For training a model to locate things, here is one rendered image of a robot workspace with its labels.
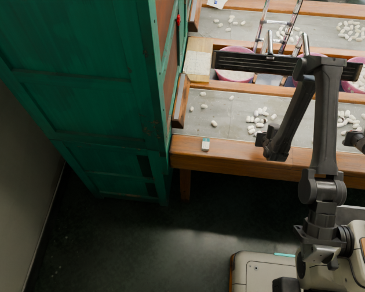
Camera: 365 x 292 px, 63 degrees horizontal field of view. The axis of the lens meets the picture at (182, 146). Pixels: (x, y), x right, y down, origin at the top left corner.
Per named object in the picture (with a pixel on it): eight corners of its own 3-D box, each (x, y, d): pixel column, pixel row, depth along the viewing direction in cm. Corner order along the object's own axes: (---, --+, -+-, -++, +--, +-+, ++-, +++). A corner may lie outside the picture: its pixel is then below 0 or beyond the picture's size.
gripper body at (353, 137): (345, 130, 129) (353, 135, 122) (369, 132, 129) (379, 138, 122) (341, 144, 132) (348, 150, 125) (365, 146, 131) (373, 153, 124)
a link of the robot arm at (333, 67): (318, 42, 82) (353, 45, 83) (296, 58, 96) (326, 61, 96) (310, 206, 80) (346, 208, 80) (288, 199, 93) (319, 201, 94)
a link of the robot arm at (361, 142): (360, 154, 119) (375, 157, 119) (367, 138, 116) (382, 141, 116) (353, 149, 125) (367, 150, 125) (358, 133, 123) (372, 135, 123)
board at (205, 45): (208, 83, 163) (208, 81, 162) (181, 80, 164) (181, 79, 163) (213, 40, 179) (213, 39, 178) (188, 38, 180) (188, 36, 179)
